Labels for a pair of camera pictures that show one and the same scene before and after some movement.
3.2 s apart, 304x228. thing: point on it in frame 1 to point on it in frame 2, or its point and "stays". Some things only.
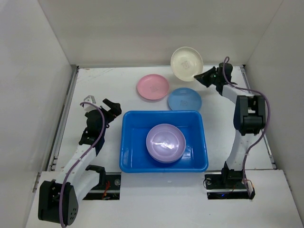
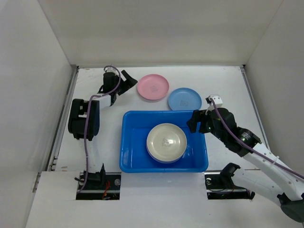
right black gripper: (209, 77) to (202, 121)
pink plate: (153, 87) stays
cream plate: (185, 63) to (166, 141)
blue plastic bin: (135, 127) stays
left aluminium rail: (52, 164) stays
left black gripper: (115, 109) to (128, 83)
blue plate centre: (185, 99) stays
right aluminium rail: (268, 147) stays
